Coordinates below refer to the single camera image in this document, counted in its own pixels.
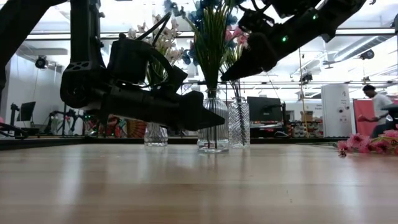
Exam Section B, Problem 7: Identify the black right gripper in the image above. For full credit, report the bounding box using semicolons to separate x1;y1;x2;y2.
220;9;321;82

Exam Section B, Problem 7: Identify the white tower appliance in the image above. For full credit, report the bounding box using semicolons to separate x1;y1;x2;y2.
321;83;353;138

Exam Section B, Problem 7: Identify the shelf with small bins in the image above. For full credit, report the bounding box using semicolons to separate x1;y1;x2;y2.
290;121;324;138

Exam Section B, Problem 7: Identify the black background equipment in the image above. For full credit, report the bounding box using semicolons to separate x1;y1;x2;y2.
381;105;398;125

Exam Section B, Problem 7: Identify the ribbed clear glass vase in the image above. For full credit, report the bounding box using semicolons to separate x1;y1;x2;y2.
197;88;230;154

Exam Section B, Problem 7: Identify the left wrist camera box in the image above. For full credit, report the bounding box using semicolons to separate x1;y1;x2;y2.
169;65;189;91

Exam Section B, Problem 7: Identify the diamond-cut clear glass vase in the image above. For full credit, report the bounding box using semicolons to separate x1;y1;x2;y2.
228;96;251;149

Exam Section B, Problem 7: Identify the colourful patterned object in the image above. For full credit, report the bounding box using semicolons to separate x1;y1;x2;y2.
90;113;149;138

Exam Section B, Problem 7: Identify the flared clear glass vase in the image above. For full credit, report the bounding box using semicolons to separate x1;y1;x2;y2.
144;122;169;147

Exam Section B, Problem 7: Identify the thin hanging cable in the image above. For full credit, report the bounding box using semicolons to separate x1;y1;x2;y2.
297;46;308;138

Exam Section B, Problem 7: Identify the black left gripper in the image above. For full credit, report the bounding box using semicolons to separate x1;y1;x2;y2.
99;37;225;131

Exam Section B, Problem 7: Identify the black metal scaffold frame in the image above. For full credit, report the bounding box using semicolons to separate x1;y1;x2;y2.
183;80;398;125

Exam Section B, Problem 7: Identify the person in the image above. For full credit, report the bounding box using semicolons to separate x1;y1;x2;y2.
357;84;395;138

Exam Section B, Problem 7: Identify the small black monitor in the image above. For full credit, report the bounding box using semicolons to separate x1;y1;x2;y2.
16;101;37;123

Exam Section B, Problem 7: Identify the black aluminium rig frame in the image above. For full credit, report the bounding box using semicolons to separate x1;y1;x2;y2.
0;136;349;151

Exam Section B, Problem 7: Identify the orange partition panel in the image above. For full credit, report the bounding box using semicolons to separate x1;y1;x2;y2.
353;98;398;136

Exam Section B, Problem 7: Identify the black frame bar with lights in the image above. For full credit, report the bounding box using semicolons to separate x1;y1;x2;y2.
26;28;398;41

